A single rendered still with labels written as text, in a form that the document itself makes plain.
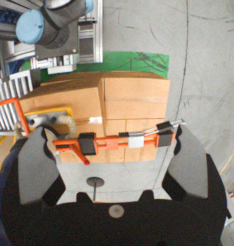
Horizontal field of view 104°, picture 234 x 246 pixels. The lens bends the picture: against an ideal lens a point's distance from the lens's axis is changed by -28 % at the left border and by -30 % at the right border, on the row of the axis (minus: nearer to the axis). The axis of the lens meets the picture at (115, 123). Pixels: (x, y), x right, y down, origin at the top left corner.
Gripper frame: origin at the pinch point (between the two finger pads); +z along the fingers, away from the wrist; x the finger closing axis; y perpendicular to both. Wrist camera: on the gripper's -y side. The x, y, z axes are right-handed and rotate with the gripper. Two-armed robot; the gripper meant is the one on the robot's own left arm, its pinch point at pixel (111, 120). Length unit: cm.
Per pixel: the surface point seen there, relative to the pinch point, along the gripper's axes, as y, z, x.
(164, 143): 29.5, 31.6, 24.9
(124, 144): 30.5, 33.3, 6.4
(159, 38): -34, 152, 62
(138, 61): -1, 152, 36
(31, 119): 22, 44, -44
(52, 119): 22, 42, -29
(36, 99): 15, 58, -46
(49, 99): 16, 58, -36
